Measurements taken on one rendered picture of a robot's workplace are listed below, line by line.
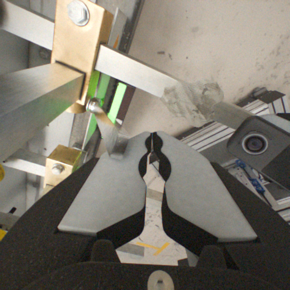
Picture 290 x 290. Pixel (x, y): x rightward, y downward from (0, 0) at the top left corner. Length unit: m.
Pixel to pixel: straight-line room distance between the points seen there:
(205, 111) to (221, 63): 0.94
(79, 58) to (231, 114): 0.22
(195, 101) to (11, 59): 0.43
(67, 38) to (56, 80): 0.07
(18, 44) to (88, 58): 0.32
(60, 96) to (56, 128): 0.43
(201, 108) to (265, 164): 0.10
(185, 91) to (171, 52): 0.88
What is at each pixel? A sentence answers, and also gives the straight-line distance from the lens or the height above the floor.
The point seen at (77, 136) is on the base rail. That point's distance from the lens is 0.49.
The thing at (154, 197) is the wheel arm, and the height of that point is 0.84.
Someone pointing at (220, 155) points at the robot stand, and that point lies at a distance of 1.19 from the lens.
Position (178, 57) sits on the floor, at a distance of 1.11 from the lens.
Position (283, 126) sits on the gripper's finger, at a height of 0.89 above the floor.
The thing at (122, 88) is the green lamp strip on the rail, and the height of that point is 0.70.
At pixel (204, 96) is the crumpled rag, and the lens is 0.25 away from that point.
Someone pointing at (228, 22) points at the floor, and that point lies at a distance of 1.17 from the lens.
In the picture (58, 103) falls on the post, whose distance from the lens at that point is 0.19.
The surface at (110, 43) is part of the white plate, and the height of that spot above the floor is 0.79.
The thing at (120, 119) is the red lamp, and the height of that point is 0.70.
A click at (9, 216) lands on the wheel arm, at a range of 0.62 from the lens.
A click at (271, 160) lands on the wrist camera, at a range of 0.20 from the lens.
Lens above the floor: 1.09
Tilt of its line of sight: 57 degrees down
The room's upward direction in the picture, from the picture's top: 177 degrees counter-clockwise
